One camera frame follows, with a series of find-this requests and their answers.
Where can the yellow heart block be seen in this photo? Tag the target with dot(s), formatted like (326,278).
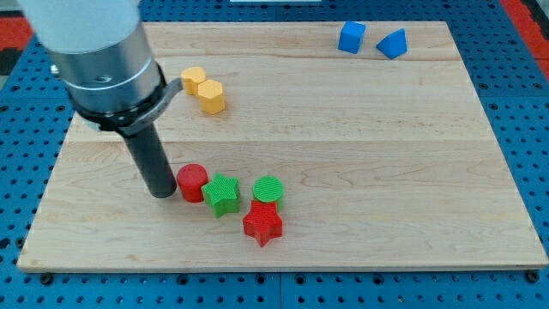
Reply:
(191,78)

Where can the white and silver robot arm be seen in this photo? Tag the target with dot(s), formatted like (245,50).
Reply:
(100,51)

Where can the blue triangle block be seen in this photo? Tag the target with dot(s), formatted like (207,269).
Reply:
(394,44)

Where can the blue cube block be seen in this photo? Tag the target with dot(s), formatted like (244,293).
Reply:
(351,37)

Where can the red star block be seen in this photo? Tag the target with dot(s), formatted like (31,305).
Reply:
(263,222)

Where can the green cylinder block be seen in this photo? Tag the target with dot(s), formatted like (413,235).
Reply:
(269,189)

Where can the red cylinder block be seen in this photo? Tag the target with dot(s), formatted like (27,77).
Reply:
(191,178)

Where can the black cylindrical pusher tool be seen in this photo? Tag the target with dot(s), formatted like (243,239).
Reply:
(149,156)

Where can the yellow hexagon block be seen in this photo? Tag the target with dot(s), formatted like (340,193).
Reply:
(211,96)

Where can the light wooden board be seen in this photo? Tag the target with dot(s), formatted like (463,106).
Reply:
(386,164)

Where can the green star block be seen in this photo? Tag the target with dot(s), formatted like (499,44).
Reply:
(222,195)

